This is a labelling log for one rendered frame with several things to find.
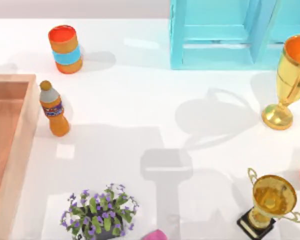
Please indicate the orange bottle with grey neck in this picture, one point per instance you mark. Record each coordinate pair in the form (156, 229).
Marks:
(54, 110)

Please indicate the purple flower plant pot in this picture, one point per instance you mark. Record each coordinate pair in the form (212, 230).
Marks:
(100, 215)

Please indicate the light blue rack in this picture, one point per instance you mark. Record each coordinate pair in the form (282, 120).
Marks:
(215, 32)

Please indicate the orange can with blue band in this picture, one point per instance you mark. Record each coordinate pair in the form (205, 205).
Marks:
(66, 50)

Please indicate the pink object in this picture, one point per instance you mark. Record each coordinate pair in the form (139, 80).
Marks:
(155, 235)

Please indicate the large gold trophy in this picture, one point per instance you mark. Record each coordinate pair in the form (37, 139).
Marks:
(288, 82)

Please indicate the salmon shallow box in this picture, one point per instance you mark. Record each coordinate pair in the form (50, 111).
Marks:
(7, 140)

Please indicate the gold trophy on black base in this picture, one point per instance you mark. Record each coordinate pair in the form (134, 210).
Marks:
(270, 200)

